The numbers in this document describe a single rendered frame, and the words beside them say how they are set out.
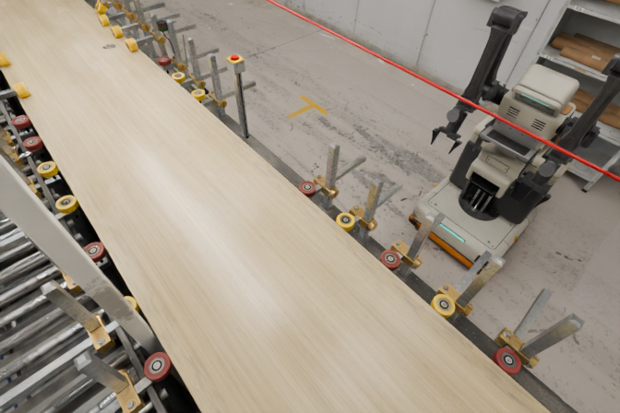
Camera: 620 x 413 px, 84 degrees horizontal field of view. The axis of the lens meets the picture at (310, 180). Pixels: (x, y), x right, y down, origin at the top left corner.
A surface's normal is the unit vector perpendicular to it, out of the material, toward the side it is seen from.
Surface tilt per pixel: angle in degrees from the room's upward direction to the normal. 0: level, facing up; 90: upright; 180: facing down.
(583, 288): 0
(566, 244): 0
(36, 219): 90
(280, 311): 0
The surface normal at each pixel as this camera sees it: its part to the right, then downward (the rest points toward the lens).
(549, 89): -0.47, -0.17
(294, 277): 0.04, -0.67
